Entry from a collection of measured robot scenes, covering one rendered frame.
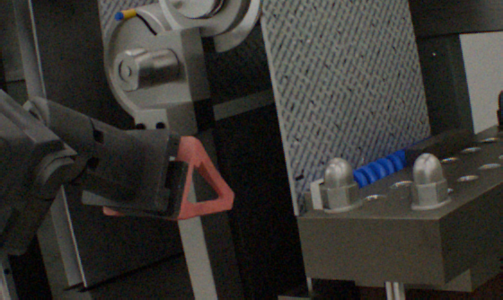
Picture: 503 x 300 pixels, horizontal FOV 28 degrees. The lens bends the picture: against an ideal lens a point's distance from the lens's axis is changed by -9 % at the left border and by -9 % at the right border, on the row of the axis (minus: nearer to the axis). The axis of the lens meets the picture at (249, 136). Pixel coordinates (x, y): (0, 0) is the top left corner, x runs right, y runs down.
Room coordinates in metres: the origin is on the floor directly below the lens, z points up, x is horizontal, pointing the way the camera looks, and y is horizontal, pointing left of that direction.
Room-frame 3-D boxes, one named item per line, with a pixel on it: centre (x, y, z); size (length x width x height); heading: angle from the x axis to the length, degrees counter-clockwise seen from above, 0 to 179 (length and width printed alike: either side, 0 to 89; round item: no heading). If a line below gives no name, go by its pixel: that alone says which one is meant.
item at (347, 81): (1.08, -0.11, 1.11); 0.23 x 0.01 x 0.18; 134
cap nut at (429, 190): (0.88, -0.14, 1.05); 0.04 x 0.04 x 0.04
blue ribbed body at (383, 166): (1.06, -0.13, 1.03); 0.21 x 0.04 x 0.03; 134
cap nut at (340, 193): (0.94, -0.07, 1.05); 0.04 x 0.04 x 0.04
